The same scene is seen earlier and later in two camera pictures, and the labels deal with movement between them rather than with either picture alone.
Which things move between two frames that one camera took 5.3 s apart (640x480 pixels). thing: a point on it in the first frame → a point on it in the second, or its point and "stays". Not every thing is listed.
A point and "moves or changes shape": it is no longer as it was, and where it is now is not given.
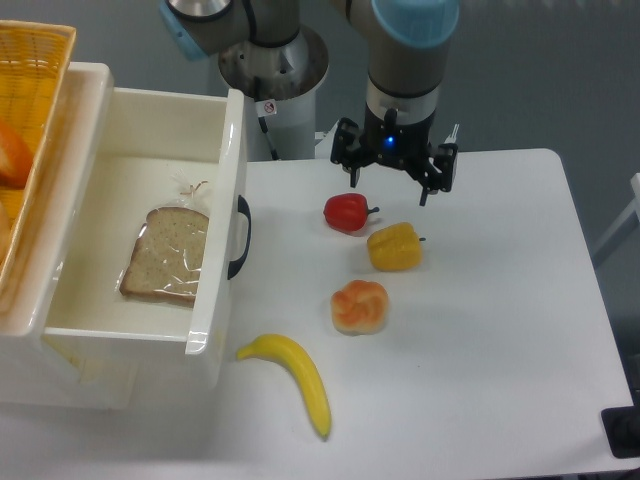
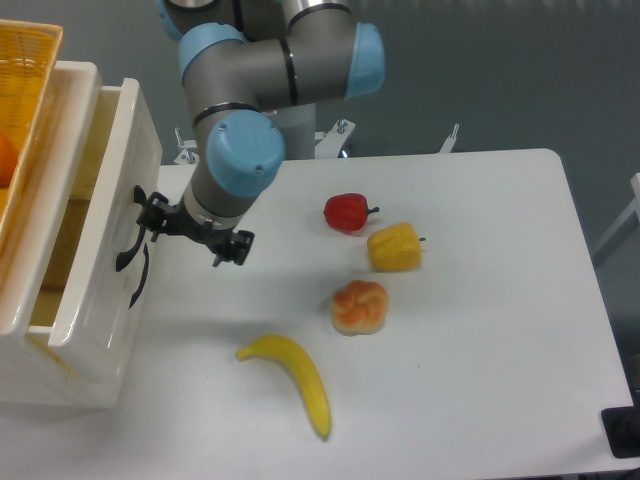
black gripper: [404, 145] → [156, 214]
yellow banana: [288, 353] stays
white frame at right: [634, 206] stays
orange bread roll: [360, 308] stays
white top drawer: [166, 226] moves or changes shape
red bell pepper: [347, 212] stays
